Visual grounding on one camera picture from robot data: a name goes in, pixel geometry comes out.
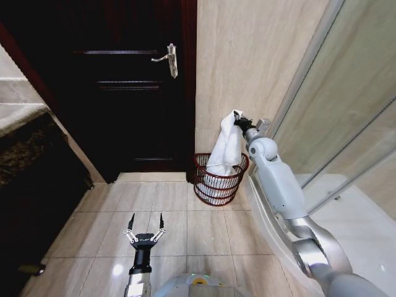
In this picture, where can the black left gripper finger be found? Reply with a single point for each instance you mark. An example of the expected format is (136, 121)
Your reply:
(161, 224)
(131, 225)

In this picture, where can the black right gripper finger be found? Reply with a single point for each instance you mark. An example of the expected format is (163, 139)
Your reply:
(238, 123)
(239, 116)

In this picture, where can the white towel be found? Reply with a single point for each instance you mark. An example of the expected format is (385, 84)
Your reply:
(226, 148)

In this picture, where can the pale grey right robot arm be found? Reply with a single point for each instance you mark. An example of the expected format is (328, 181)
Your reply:
(278, 182)

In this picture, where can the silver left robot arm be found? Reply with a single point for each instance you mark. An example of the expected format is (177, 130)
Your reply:
(138, 284)

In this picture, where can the white robot front shell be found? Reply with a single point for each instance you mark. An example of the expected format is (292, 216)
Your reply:
(201, 286)

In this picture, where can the black door stop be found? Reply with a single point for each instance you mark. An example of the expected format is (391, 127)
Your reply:
(32, 268)

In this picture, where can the dark marble counter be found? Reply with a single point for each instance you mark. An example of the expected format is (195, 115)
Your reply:
(31, 173)

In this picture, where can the dark wooden door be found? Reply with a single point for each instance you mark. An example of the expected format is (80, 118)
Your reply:
(108, 92)

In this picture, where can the white curved shower base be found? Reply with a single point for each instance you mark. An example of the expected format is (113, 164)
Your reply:
(349, 222)

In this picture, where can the glass shower enclosure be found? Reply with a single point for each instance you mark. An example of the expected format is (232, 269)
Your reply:
(340, 92)

